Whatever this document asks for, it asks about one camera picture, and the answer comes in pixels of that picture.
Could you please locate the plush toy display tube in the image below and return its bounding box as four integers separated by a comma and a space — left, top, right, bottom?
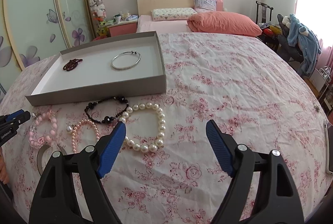
88, 0, 107, 36

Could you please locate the black bead bracelet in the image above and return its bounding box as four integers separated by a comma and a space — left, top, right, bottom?
84, 95, 129, 125

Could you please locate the grey metal cuff bangle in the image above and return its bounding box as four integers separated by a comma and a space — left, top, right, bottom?
36, 144, 67, 175

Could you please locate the person's left hand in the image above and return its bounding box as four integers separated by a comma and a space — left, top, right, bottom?
0, 148, 9, 184

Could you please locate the salmon pink duvet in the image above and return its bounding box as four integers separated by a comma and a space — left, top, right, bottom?
187, 11, 262, 37

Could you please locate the silver bangle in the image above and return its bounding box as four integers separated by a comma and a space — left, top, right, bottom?
111, 51, 142, 71

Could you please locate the pink bedside table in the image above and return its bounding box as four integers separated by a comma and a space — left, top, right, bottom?
107, 18, 138, 37

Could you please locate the pink pearl bracelet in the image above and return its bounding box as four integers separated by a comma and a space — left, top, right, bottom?
71, 120, 100, 154

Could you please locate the white mug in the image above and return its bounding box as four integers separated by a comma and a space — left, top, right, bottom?
114, 14, 122, 24

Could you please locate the dark wooden chair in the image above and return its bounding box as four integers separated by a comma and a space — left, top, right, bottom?
256, 1, 279, 52

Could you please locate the wardrobe with flower doors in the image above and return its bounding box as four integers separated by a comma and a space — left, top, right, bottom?
1, 0, 94, 97

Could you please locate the pink chunky bead bracelet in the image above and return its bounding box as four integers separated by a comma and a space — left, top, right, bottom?
28, 110, 59, 150

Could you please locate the dark red bead bracelet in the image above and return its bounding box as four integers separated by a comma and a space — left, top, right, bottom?
62, 58, 84, 72

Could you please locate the grey cardboard tray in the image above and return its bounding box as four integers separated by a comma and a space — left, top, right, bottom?
26, 31, 167, 106

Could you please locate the small lilac pillow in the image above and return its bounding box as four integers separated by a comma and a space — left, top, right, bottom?
194, 0, 217, 11

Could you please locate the floral pink bedsheet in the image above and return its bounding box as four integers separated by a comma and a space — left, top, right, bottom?
1, 33, 332, 223

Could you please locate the floral white pillow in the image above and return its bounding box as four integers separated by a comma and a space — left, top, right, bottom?
151, 8, 196, 21

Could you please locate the white pearl bracelet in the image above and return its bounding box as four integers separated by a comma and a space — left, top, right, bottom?
118, 102, 167, 153

